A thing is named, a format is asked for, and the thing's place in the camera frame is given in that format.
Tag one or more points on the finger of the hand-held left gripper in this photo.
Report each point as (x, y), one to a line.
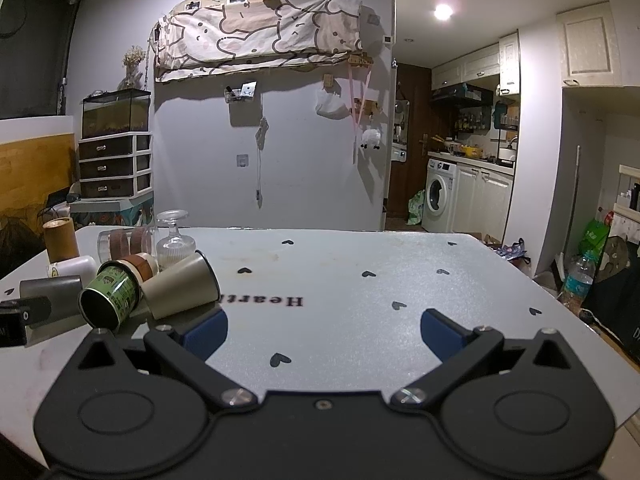
(20, 320)

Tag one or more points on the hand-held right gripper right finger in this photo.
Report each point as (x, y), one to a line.
(440, 336)

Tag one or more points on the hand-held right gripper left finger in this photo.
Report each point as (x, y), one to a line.
(205, 334)

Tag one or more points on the grey cup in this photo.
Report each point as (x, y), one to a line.
(55, 295)

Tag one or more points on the beige paper cup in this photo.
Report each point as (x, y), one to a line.
(180, 285)

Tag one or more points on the bamboo cup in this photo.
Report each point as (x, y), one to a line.
(60, 242)

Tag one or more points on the brown and white cup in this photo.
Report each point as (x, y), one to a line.
(142, 265)

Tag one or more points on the green printed cup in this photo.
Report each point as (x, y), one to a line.
(111, 295)

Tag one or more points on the glass cup with brown sleeve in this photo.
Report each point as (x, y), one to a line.
(122, 242)

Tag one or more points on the clear stemmed glass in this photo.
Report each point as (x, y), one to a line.
(175, 245)

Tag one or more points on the heart printed table cover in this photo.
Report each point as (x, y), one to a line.
(350, 270)

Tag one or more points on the green plastic bag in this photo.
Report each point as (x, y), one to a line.
(416, 209)

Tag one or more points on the white washing machine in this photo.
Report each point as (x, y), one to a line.
(440, 195)

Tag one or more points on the white kitchen base cabinet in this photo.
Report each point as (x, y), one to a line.
(482, 200)

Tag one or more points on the plastic water bottle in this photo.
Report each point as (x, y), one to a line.
(577, 282)

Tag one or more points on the white drawer unit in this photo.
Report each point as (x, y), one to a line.
(115, 165)

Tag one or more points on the green shopping bag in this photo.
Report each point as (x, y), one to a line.
(596, 236)

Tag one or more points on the yellow pot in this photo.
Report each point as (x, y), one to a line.
(471, 150)

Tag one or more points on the brown wooden door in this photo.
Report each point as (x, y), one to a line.
(412, 135)

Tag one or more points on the white plush toy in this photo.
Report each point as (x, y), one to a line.
(371, 140)

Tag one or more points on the glass fish tank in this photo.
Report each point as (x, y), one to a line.
(116, 115)

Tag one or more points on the black range hood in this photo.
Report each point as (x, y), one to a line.
(462, 93)

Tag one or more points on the white hanging bag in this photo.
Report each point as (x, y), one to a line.
(331, 106)

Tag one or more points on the dried flower bouquet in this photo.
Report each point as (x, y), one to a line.
(132, 62)

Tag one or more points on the printed cloth cover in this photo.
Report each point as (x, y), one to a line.
(260, 27)

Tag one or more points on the round ceiling light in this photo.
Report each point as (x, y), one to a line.
(443, 11)

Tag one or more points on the clear wall holder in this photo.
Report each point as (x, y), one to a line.
(242, 92)

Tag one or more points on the white wall cabinet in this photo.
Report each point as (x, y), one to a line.
(590, 42)

